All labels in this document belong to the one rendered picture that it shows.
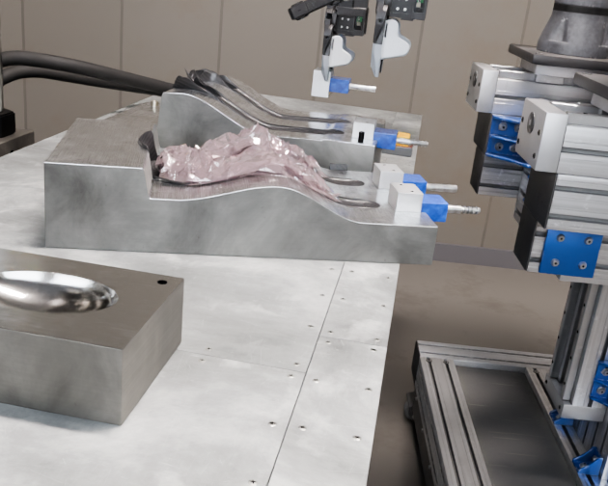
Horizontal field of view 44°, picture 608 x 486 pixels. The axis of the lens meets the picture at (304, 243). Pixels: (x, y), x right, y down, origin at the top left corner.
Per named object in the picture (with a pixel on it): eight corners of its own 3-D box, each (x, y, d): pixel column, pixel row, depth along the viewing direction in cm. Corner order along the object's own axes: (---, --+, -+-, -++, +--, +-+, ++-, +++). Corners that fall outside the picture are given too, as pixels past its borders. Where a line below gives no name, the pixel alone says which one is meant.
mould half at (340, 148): (379, 162, 152) (389, 95, 148) (368, 197, 128) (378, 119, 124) (145, 129, 159) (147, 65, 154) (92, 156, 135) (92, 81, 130)
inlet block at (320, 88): (374, 100, 161) (378, 74, 159) (373, 104, 156) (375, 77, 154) (315, 92, 163) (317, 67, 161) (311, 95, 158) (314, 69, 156)
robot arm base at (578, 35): (595, 53, 169) (605, 7, 165) (619, 61, 155) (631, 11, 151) (528, 46, 169) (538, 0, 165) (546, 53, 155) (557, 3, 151)
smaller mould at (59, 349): (181, 342, 74) (184, 278, 72) (121, 426, 60) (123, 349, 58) (-7, 310, 77) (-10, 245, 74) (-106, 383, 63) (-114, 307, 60)
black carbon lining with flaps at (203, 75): (351, 130, 145) (357, 81, 142) (341, 148, 130) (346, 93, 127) (179, 107, 150) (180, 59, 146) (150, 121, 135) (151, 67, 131)
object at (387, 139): (426, 156, 134) (430, 126, 132) (425, 162, 129) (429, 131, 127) (353, 146, 135) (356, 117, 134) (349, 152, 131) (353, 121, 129)
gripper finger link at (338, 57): (346, 82, 152) (353, 36, 151) (318, 79, 153) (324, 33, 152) (348, 84, 156) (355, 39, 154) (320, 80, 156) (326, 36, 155)
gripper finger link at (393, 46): (404, 77, 121) (413, 20, 120) (368, 73, 122) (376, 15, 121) (404, 80, 124) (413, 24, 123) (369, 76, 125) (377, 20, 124)
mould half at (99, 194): (387, 204, 125) (397, 140, 121) (431, 265, 101) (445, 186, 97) (77, 187, 117) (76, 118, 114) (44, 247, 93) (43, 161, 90)
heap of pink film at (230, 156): (325, 172, 118) (331, 122, 115) (345, 207, 102) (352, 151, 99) (157, 161, 114) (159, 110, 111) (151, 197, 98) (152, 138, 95)
